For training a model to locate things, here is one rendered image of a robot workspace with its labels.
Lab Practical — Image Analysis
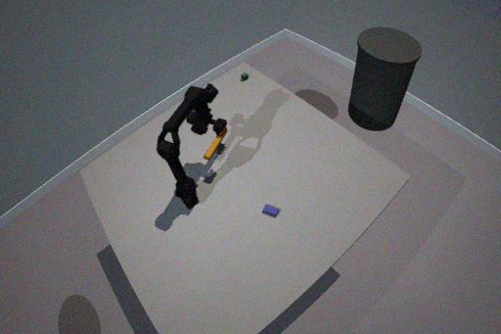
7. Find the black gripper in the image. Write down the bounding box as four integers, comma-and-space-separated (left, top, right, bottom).
186, 109, 227, 136

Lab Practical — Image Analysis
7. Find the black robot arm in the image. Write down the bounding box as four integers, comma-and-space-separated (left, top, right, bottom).
157, 84, 219, 210

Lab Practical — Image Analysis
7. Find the blue rectangular block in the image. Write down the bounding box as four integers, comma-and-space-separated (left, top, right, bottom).
263, 204, 279, 216

